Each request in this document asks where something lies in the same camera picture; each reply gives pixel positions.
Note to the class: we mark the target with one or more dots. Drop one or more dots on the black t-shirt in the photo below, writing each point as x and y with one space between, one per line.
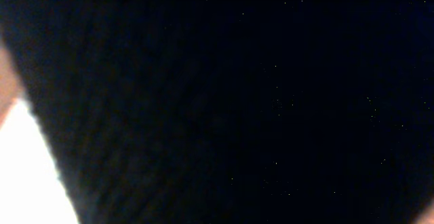
232 111

